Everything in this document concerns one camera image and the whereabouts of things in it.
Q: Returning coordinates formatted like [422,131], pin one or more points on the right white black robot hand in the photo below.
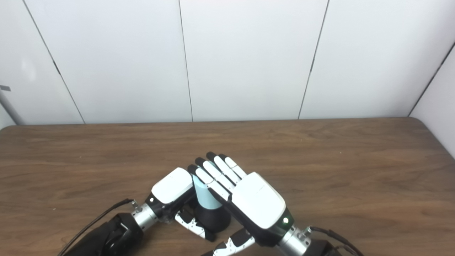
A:
[257,202]

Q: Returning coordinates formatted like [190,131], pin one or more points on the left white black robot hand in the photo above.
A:
[172,186]

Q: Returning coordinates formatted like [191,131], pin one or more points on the black flared nozzle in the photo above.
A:
[213,217]

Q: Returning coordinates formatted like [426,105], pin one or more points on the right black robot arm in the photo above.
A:
[309,247]

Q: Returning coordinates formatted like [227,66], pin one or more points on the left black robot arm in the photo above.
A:
[106,238]

